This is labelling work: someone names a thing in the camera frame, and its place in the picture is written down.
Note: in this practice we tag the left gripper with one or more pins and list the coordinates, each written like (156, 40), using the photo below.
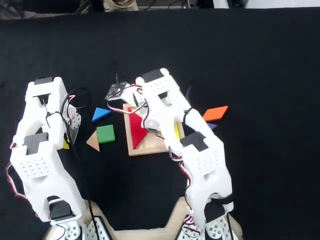
(57, 130)

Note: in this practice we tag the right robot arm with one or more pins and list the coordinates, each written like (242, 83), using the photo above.
(207, 162)

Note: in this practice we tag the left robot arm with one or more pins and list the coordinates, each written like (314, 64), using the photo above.
(37, 167)

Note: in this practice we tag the green square piece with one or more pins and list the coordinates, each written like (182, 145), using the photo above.
(106, 134)

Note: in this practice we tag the square wooden tray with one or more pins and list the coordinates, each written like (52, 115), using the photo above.
(150, 148)

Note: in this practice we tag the yellow tangram piece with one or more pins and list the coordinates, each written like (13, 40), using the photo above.
(177, 132)

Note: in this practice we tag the natural wood triangle piece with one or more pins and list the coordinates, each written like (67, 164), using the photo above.
(94, 142)

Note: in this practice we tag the blue triangle piece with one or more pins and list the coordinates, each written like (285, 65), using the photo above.
(100, 114)

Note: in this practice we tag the red large triangle piece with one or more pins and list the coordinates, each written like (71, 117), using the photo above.
(136, 127)

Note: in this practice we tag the tan wooden base board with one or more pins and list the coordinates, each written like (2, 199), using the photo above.
(140, 233)

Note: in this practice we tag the purple small triangle piece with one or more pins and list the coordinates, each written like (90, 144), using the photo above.
(212, 126)

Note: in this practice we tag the orange parallelogram piece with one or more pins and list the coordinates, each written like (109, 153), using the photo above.
(215, 113)

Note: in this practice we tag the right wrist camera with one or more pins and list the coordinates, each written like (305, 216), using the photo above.
(116, 90)

